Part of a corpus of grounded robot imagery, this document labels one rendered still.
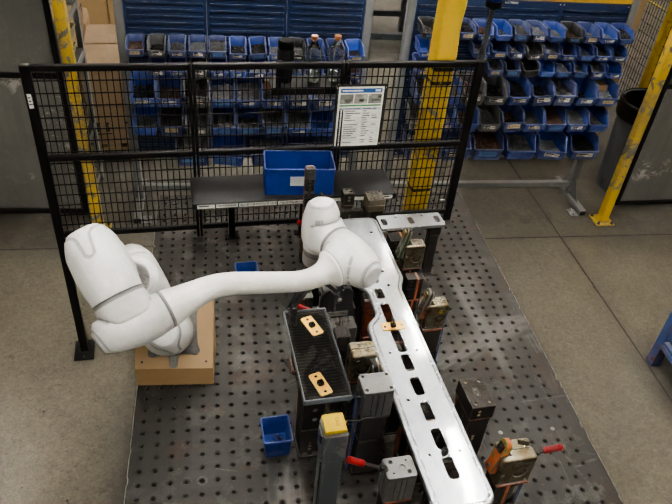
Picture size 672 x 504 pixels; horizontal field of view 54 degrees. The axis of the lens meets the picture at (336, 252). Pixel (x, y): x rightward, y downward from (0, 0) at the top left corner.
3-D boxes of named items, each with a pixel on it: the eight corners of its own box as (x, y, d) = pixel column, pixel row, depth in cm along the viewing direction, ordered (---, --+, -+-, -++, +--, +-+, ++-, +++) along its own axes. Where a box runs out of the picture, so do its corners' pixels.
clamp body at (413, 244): (418, 312, 286) (432, 248, 265) (392, 314, 283) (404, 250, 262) (412, 298, 293) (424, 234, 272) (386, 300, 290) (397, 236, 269)
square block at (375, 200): (376, 264, 309) (386, 199, 287) (360, 265, 307) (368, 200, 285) (372, 253, 315) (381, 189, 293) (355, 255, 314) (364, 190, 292)
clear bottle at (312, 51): (320, 83, 288) (324, 38, 276) (306, 83, 287) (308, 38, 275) (317, 77, 293) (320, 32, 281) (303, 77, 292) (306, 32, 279)
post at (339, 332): (341, 414, 239) (351, 335, 214) (327, 416, 238) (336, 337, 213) (338, 403, 243) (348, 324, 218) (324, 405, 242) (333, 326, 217)
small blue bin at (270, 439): (292, 456, 223) (293, 440, 218) (263, 460, 221) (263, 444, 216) (287, 430, 232) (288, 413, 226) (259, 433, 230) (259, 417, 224)
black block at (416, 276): (419, 334, 275) (431, 280, 257) (394, 337, 273) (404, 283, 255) (413, 321, 281) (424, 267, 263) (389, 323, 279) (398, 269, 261)
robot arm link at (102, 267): (135, 317, 231) (104, 261, 231) (177, 294, 234) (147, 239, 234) (83, 318, 155) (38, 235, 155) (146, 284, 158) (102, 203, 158)
